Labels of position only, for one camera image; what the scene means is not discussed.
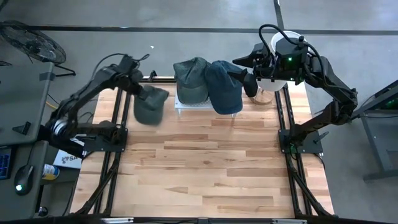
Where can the grey-green baseball cap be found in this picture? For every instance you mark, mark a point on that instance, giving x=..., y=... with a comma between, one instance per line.
x=190, y=81
x=150, y=107

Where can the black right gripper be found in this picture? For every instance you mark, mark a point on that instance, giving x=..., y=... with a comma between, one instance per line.
x=264, y=65

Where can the dark blue baseball cap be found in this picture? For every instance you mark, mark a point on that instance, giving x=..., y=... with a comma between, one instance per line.
x=224, y=93

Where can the white perforated metal shelf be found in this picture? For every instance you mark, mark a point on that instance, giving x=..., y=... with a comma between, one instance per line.
x=192, y=106

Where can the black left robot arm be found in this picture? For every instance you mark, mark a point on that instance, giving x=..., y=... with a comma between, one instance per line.
x=84, y=90

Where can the white printed box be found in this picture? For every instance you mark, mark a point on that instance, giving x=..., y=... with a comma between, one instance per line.
x=66, y=160

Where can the keyboard with coloured keys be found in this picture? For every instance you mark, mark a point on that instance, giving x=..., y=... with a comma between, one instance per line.
x=4, y=163

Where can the black round knob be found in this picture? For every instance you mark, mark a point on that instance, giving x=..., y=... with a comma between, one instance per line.
x=42, y=211

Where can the white and yellow can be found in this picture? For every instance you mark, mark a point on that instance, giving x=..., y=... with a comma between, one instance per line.
x=50, y=172

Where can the grey metal stand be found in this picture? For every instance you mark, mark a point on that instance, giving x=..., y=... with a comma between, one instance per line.
x=373, y=124

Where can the black aluminium mounting frame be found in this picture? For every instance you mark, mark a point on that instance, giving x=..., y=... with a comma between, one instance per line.
x=120, y=186

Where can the black tape piece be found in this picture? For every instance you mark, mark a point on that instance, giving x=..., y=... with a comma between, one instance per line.
x=47, y=76

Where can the silver metal bracket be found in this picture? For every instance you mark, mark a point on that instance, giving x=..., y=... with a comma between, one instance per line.
x=115, y=220
x=289, y=221

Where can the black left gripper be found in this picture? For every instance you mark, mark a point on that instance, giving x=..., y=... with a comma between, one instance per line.
x=130, y=74

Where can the black computer mouse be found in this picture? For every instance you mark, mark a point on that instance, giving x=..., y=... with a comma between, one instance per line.
x=24, y=179

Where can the grey desk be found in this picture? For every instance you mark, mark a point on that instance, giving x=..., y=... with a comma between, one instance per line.
x=21, y=102
x=18, y=205

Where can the black floor fan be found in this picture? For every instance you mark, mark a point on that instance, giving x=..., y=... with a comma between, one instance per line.
x=34, y=43

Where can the white shade table lamp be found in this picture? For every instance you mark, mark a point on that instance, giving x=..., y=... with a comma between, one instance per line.
x=270, y=84

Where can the small black desk object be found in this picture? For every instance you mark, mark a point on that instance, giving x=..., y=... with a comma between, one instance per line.
x=22, y=128

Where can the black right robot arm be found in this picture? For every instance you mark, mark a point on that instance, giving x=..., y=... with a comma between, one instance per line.
x=339, y=84

